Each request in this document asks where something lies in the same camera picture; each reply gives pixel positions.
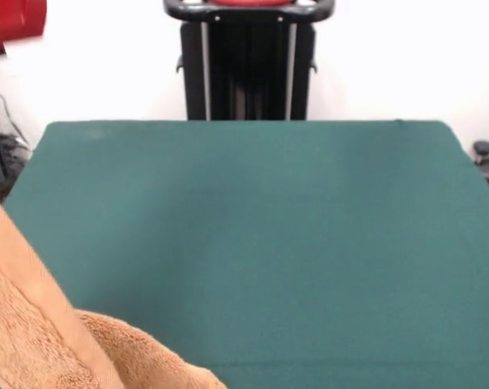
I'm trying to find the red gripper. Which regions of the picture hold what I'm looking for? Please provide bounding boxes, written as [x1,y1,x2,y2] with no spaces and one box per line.
[0,0,48,56]

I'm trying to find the orange terry towel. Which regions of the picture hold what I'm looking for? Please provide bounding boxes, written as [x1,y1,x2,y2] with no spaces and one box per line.
[0,184,228,389]

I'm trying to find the black electronics box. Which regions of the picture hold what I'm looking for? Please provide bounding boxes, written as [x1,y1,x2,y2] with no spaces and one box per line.
[0,111,32,198]

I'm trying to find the dark green table cloth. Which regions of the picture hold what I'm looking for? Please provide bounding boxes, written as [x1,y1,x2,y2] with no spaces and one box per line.
[1,119,489,389]

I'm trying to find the grey wall cables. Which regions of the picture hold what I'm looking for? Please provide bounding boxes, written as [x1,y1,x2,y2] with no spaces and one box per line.
[0,75,31,147]

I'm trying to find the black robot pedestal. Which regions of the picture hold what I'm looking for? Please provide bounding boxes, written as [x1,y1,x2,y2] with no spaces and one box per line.
[162,0,334,122]

